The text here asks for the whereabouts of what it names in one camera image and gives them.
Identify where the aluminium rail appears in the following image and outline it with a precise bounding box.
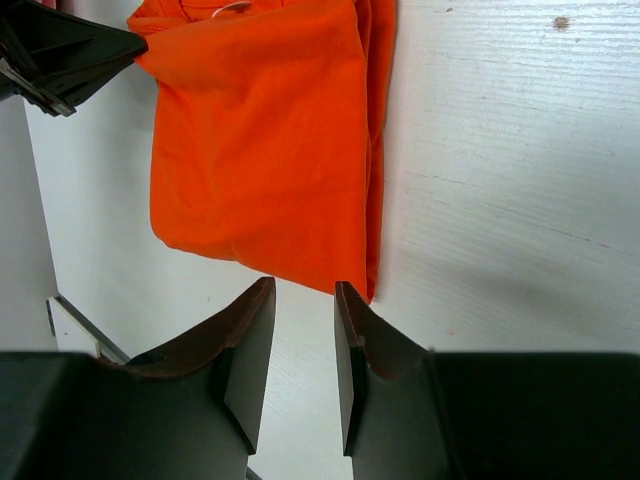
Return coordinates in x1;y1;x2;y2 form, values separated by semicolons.
46;295;130;365

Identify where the orange t-shirt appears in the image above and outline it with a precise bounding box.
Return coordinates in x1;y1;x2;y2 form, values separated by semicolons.
127;1;397;300

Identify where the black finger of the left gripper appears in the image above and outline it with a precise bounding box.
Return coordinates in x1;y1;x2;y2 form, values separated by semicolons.
1;1;148;117

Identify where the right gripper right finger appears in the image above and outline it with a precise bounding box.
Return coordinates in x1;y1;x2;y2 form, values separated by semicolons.
334;282;639;479

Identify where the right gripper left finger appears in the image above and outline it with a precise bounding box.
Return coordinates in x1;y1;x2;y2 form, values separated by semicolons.
1;277;276;479

